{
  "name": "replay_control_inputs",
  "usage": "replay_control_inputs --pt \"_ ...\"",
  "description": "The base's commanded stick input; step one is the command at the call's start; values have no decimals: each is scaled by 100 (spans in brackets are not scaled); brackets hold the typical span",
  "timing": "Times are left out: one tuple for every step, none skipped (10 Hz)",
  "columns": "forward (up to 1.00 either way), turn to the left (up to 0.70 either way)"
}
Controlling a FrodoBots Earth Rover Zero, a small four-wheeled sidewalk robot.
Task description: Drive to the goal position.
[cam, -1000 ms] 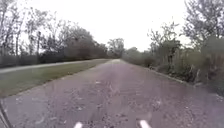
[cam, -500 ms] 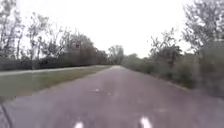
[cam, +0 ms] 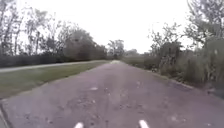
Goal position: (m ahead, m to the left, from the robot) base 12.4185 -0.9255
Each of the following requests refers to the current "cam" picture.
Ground trees and bushes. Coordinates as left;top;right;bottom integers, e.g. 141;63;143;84
121;0;224;91

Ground robot's own part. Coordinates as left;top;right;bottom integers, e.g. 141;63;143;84
74;121;84;128
138;119;150;128

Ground dark hedge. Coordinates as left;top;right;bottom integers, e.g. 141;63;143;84
0;52;109;69

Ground grey asphalt path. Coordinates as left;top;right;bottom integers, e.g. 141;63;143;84
0;60;224;128

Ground pale side path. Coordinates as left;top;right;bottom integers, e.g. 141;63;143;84
0;59;111;74

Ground grass strip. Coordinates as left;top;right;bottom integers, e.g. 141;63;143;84
0;60;111;100

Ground row of trees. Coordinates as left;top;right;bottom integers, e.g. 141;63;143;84
0;0;139;63

